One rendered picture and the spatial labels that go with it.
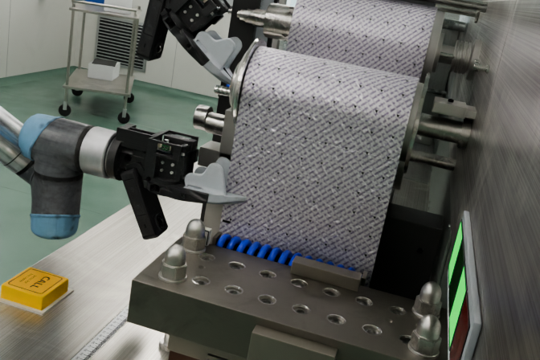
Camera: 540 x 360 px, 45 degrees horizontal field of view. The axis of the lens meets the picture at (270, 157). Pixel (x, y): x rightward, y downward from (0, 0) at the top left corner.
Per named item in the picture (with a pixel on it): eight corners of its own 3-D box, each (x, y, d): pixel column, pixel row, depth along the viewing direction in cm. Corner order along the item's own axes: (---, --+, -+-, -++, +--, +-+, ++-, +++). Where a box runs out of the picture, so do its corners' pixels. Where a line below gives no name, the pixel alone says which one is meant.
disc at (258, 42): (255, 125, 106) (270, 35, 102) (258, 126, 106) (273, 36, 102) (227, 143, 92) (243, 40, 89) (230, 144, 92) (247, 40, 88)
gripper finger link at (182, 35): (206, 61, 96) (169, 14, 96) (198, 67, 96) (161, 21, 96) (216, 58, 100) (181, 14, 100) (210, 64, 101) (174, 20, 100)
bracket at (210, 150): (188, 267, 114) (213, 100, 106) (222, 277, 113) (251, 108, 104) (177, 279, 109) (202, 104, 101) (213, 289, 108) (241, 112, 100)
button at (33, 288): (28, 280, 101) (29, 265, 100) (67, 292, 99) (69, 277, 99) (-1, 299, 94) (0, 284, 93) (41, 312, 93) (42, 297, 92)
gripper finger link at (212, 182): (244, 173, 91) (184, 158, 93) (238, 212, 92) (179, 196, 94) (251, 168, 94) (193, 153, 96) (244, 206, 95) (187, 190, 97)
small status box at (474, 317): (446, 270, 69) (463, 210, 67) (452, 272, 69) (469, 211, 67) (447, 409, 45) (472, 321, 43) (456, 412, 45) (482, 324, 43)
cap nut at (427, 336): (408, 337, 78) (417, 304, 77) (439, 345, 77) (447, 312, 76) (407, 353, 74) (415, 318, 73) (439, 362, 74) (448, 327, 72)
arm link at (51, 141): (42, 156, 107) (46, 106, 105) (101, 171, 105) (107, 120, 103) (12, 167, 100) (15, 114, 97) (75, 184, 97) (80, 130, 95)
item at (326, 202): (218, 239, 98) (237, 122, 93) (370, 280, 93) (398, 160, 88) (217, 240, 98) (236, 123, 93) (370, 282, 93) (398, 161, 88)
